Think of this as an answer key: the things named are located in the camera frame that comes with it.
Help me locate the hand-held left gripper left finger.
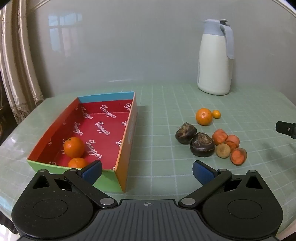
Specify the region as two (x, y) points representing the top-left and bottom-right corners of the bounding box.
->
(25, 159), (117, 208)

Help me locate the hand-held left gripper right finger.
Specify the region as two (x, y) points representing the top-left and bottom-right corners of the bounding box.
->
(178, 160), (272, 208)

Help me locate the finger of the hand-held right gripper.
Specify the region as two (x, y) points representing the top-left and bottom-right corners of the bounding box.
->
(276, 120), (296, 139)

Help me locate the dark brown water chestnut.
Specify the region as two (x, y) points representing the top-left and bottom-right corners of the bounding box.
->
(190, 133), (215, 157)
(175, 123), (198, 144)

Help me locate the small tan longan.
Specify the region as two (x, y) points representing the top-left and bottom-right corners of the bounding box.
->
(216, 143), (231, 159)

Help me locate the orange carrot piece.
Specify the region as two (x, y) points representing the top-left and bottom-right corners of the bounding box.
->
(230, 148), (247, 165)
(225, 135), (240, 150)
(212, 129), (228, 146)

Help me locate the colourful cardboard box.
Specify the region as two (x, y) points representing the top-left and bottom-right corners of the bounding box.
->
(26, 91), (137, 194)

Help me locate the orange mandarin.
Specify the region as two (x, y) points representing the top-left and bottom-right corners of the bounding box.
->
(196, 108), (213, 126)
(68, 158), (89, 168)
(63, 137), (85, 158)

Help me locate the white thermos jug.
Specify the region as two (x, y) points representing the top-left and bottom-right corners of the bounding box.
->
(197, 19), (234, 96)

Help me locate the beige curtain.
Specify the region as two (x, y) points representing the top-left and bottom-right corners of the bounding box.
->
(0, 0), (44, 130)

